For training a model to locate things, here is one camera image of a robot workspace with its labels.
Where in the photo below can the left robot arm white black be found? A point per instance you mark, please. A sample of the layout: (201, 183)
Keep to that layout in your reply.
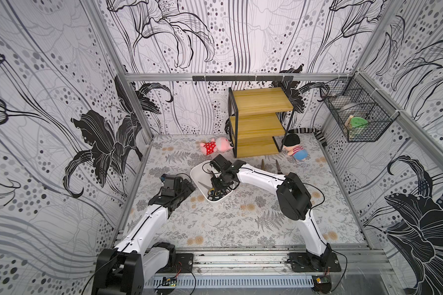
(126, 268)

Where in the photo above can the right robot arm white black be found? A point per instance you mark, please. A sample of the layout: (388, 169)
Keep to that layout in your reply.
(293, 198)

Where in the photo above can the white slotted cable duct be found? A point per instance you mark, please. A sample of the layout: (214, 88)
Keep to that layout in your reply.
(254, 281)

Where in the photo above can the pink plush doll red dress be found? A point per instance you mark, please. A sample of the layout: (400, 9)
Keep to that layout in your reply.
(220, 145)

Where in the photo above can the plush doll blue shorts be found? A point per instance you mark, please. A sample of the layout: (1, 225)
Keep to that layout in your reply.
(294, 148)

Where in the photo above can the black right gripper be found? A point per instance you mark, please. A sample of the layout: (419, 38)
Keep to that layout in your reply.
(221, 180)

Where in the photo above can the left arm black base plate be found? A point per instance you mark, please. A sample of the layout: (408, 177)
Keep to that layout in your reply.
(180, 262)

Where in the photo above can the green lid in basket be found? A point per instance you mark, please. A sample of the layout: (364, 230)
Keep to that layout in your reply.
(357, 125)

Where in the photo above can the yellow handled scissors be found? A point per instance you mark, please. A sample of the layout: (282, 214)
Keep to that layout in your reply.
(204, 188)

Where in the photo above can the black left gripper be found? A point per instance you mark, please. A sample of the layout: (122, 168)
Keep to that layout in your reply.
(187, 187)

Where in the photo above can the black hook rail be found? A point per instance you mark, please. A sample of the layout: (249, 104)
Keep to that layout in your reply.
(257, 78)

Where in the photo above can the wooden shelf black frame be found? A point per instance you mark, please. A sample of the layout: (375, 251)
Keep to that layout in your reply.
(256, 121)

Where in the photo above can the striped black white plush tail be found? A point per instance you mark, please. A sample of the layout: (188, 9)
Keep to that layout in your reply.
(316, 132)

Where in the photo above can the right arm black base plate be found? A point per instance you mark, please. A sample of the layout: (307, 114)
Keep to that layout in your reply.
(307, 262)

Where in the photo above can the small blue handled scissors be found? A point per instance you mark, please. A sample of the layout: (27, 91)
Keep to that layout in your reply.
(214, 195)

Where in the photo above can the black handled steel scissors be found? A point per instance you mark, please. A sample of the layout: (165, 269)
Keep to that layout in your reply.
(278, 167)

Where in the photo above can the white plastic storage box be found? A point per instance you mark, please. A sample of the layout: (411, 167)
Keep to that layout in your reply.
(201, 173)

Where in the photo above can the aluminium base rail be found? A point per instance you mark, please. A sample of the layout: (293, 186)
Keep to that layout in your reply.
(276, 261)

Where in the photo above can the black wire basket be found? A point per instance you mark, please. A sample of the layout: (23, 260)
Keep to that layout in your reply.
(348, 97)

